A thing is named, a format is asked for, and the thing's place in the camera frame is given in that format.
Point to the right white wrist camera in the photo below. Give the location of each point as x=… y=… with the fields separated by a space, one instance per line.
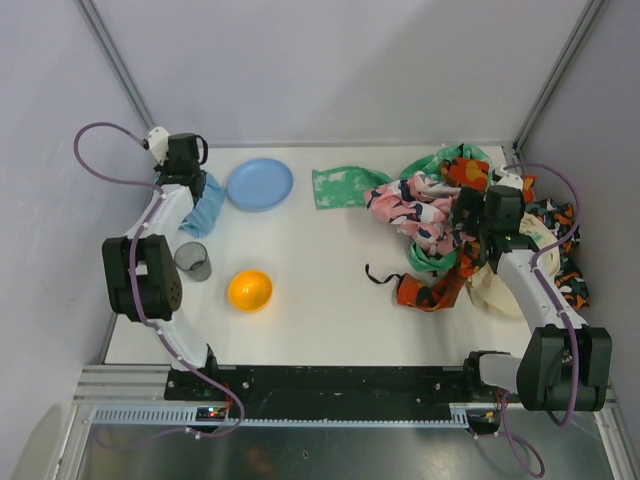
x=503 y=177

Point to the orange red patterned cloth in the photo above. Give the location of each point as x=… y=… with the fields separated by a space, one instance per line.
x=414 y=293

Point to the light blue cloth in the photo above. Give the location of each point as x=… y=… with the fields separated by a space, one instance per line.
x=180 y=210

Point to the dark orange patterned cloth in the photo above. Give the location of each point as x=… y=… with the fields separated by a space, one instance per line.
x=559 y=219

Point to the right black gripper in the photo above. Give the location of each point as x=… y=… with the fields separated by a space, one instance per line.
x=467 y=215

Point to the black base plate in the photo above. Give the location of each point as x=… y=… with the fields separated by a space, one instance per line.
x=351 y=392

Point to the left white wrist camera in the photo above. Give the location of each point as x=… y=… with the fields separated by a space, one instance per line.
x=157 y=144

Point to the blue plate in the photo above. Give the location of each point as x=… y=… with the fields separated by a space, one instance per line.
x=260 y=184

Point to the pink navy patterned cloth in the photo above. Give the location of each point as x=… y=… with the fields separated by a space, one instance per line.
x=420 y=208

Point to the green white cloth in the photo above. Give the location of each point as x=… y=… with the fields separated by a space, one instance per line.
x=457 y=165

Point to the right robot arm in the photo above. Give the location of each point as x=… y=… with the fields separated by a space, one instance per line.
x=566 y=364

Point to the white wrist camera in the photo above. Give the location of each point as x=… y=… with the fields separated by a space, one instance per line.
x=157 y=144
x=503 y=177

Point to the grey mesh cup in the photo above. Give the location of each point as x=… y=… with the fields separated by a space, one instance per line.
x=192 y=258

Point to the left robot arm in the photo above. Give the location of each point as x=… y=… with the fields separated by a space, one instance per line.
x=143 y=281

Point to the orange bowl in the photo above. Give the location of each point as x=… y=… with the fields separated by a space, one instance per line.
x=250 y=291

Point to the white cable duct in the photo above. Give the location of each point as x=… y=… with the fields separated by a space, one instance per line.
x=455 y=415

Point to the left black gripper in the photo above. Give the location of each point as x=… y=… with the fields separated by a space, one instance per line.
x=194 y=185

